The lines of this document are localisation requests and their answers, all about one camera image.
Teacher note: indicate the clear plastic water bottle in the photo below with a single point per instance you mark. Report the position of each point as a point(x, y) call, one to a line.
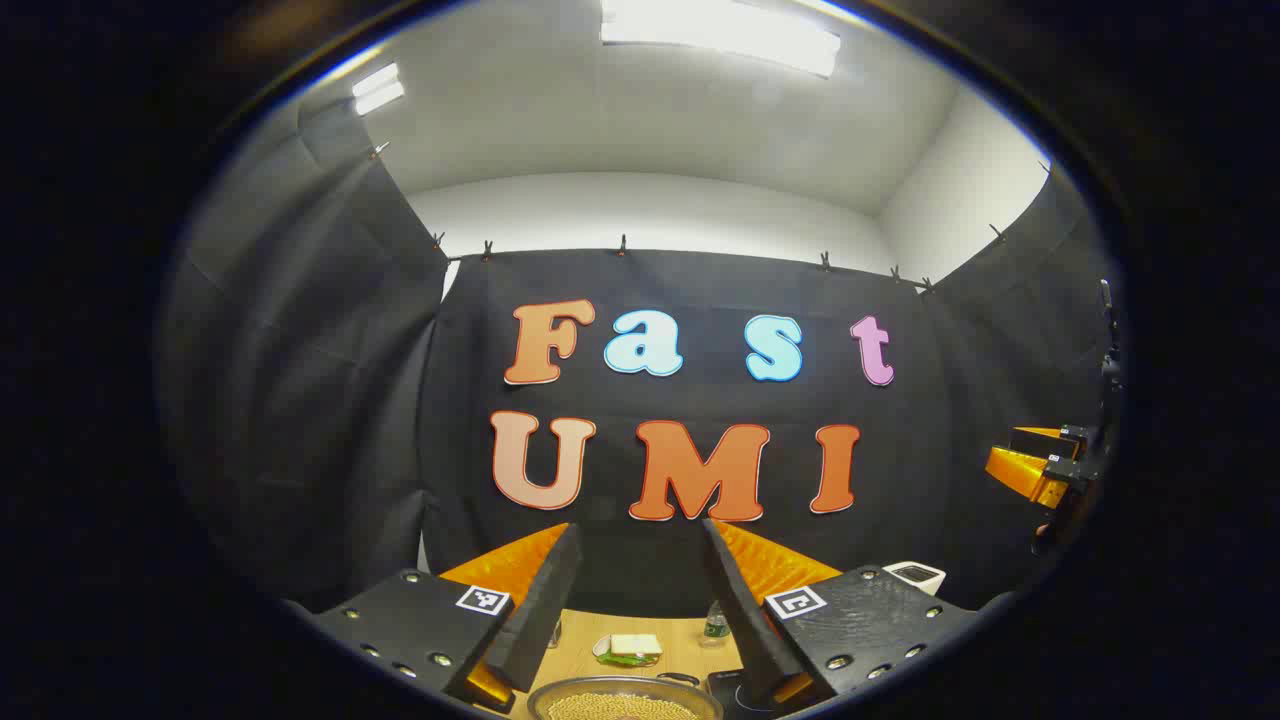
point(714, 628)

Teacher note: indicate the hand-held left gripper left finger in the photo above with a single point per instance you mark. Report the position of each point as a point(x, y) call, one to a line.
point(540, 620)

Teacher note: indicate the white toaster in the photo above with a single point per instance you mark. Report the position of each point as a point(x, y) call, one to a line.
point(915, 578)

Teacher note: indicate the black backdrop cloth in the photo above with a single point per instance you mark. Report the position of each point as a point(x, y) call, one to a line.
point(700, 290)

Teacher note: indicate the black induction cooktop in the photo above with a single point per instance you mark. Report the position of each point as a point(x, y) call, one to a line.
point(728, 695)

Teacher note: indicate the large ceiling light panel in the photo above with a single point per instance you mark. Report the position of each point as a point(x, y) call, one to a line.
point(720, 35)

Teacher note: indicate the row of black cloth clips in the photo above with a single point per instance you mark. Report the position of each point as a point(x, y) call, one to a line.
point(622, 245)

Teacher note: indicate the small ceiling light panel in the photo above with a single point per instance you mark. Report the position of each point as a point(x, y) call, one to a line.
point(378, 88)

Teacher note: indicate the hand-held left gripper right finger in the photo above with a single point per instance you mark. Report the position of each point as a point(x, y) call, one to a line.
point(745, 630)

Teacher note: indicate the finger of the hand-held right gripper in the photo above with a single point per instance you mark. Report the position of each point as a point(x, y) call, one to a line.
point(1045, 442)
point(1025, 478)

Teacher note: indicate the pile of soybeans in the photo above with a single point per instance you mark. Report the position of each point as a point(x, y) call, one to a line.
point(620, 708)

